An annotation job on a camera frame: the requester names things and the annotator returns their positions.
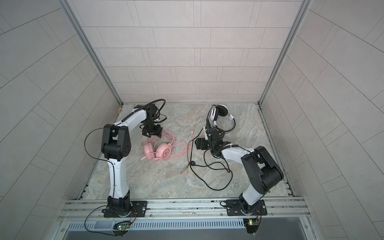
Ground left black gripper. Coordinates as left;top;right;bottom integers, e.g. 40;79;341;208
142;119;164;137

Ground pink headphones with cable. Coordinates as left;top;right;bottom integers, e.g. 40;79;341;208
141;130;189;161

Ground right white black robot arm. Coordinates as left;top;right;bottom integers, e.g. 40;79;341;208
196;127;284;216

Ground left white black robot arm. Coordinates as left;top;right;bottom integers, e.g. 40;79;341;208
101;103;163;218

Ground left green circuit board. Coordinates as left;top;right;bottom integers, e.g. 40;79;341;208
113;221;132;231

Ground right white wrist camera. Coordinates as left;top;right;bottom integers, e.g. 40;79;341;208
204;125;210;140

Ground black white headphones with cable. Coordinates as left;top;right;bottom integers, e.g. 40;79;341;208
181;104;236;191

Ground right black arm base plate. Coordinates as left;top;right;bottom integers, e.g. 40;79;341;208
221;200;268;216

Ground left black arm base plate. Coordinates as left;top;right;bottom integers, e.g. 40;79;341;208
102;201;148;218

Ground aluminium mounting rail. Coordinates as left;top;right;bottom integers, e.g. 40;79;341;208
58;197;310;221

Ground left black loose cable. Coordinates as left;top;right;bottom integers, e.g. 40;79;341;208
83;127;133;236

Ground white vented cable duct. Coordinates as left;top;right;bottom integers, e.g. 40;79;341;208
68;219;245;232

